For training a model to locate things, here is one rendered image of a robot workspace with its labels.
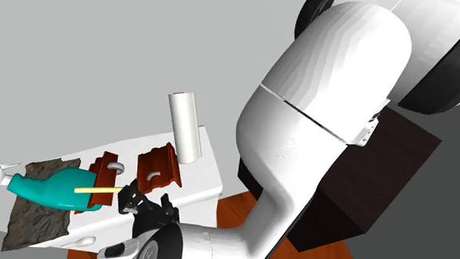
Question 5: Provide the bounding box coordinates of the white paper towel roll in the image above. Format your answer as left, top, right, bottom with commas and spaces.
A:
165, 90, 206, 166

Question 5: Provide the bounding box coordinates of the pale yellow stick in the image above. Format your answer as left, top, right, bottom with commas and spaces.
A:
73, 184, 125, 197

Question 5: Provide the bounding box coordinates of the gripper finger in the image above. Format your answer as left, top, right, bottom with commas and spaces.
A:
159, 193, 181, 222
116, 177, 148, 217

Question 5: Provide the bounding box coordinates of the red-brown bracket with metal ring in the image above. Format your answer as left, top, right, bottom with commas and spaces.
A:
74, 149, 127, 218
136, 140, 185, 197

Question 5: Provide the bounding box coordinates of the grey-brown crumpled cloth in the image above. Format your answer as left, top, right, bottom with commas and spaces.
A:
1, 155, 83, 255

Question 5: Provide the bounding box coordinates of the teal spray bottle white trigger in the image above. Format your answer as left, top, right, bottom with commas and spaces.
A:
0, 155, 116, 214

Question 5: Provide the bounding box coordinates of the dark brown robot stand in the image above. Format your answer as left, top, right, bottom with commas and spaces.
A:
234, 100, 444, 259

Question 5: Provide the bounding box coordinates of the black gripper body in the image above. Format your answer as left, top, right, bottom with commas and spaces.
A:
131, 200, 181, 241

